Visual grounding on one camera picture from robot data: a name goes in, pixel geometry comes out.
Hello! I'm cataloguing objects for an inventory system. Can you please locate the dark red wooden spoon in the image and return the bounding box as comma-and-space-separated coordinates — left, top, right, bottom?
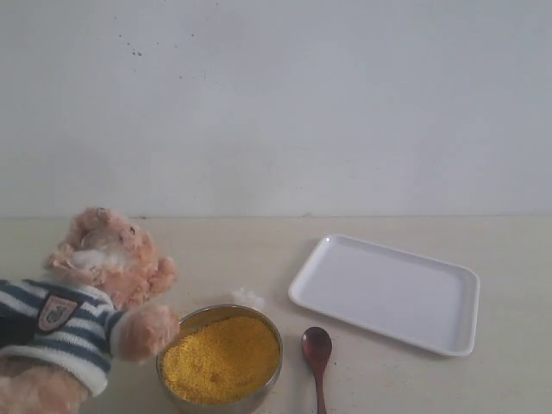
301, 326, 333, 414

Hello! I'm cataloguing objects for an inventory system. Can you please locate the plush teddy bear striped sweater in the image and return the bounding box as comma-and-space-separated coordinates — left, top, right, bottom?
1, 207, 179, 413

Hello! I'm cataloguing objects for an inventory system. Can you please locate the small white cotton tuft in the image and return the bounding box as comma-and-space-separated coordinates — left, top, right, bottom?
231, 287, 266, 311

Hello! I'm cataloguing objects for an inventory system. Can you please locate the metal bowl of yellow grain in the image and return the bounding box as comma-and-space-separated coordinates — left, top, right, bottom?
156, 304, 284, 413

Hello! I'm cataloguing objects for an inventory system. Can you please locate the white rectangular plastic tray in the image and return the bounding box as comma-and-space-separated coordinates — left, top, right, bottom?
288, 235, 480, 357

